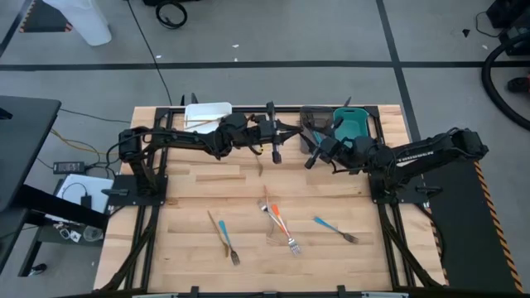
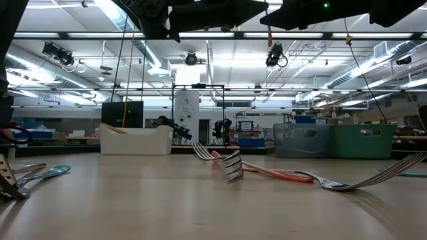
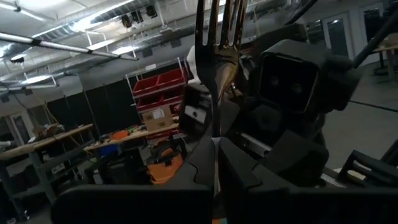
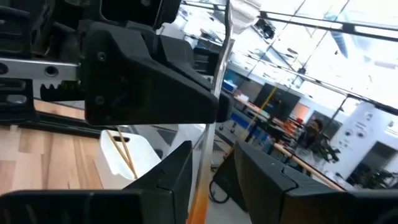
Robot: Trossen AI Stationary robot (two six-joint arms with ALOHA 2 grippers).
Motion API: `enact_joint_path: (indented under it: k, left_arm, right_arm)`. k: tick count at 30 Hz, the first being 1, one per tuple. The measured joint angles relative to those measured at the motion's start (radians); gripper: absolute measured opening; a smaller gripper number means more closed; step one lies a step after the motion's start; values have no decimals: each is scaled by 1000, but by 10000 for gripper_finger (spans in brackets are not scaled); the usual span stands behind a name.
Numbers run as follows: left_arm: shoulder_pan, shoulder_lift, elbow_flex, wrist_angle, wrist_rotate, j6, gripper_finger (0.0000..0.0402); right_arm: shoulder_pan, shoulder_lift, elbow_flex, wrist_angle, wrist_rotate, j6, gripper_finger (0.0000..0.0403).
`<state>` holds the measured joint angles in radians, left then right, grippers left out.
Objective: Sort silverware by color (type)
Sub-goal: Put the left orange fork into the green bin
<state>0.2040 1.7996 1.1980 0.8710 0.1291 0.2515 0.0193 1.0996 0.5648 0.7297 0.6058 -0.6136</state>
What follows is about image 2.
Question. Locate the white pillar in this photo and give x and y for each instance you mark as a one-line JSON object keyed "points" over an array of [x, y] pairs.
{"points": [[187, 116]]}

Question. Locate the teal plastic bin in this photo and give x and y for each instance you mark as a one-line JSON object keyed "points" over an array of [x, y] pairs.
{"points": [[360, 143]]}

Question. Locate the black frame beam with lights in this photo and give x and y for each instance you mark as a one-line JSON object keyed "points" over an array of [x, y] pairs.
{"points": [[238, 35]]}

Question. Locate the white plastic bin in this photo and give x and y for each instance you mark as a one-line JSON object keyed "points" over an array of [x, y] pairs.
{"points": [[133, 143]]}

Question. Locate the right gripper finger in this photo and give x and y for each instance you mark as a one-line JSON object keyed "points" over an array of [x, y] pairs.
{"points": [[290, 16]]}

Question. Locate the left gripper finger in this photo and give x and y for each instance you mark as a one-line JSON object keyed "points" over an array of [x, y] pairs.
{"points": [[243, 10]]}

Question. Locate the gold spoon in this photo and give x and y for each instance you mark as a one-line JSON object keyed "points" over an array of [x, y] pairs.
{"points": [[113, 128]]}

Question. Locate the grey translucent plastic bin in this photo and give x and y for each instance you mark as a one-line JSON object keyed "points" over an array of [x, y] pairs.
{"points": [[300, 143]]}

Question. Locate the black background robot arm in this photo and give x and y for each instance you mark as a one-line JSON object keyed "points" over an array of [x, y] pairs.
{"points": [[177, 128], [221, 128]]}

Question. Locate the blue crate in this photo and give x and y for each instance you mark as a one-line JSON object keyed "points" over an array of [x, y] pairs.
{"points": [[33, 134], [250, 142]]}

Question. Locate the black box on stand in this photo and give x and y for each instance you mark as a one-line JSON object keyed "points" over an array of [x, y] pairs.
{"points": [[111, 115]]}

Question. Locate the thin black stand frame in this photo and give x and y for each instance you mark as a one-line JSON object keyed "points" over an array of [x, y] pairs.
{"points": [[198, 85]]}

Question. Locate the black hanging camera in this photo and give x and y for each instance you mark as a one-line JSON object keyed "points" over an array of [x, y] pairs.
{"points": [[58, 55], [191, 59], [274, 55]]}

